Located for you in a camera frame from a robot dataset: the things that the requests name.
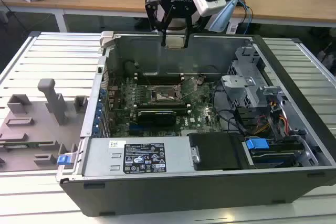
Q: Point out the green RAM stick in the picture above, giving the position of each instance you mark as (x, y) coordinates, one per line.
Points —
(26, 145)

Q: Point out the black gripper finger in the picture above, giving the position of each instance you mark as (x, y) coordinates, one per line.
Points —
(155, 14)
(190, 26)

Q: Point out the black graphics card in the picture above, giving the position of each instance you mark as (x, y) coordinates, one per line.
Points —
(157, 117)

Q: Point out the silver square CPU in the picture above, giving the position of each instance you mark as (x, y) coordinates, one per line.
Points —
(176, 42)

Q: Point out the blue slot clip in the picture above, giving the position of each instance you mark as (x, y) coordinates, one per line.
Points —
(100, 108)
(95, 130)
(96, 122)
(103, 93)

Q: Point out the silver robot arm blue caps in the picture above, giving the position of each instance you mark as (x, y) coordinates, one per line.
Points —
(223, 16)

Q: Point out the blue disk carrier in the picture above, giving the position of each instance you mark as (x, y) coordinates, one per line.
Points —
(256, 144)

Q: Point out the grey power supply unit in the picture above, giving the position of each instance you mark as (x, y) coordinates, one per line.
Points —
(99, 155)

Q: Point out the white labelled box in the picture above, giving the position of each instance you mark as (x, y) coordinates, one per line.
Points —
(232, 28)

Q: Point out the green motherboard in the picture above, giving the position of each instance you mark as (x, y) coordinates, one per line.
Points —
(197, 121)

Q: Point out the black power supply label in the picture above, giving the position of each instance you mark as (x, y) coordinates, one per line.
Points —
(144, 158)

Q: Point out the CPU socket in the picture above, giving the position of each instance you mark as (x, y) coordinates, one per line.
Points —
(164, 95)

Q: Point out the grey parts rack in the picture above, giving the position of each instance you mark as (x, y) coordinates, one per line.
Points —
(39, 129)

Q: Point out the black open PC case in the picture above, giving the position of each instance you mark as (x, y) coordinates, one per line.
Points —
(183, 195)

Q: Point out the blue case latch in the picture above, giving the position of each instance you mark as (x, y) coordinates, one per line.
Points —
(63, 160)

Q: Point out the silver metal drive cage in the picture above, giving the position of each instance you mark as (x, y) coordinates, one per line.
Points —
(241, 82)

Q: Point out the small white sticker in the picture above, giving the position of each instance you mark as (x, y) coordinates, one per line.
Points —
(113, 144)

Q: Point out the black round speaker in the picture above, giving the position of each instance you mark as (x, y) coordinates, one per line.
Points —
(129, 68)

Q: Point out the beige case release latch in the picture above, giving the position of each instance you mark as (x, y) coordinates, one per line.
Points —
(107, 39)

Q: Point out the black plastic shroud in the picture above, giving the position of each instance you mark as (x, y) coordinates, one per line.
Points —
(218, 150)

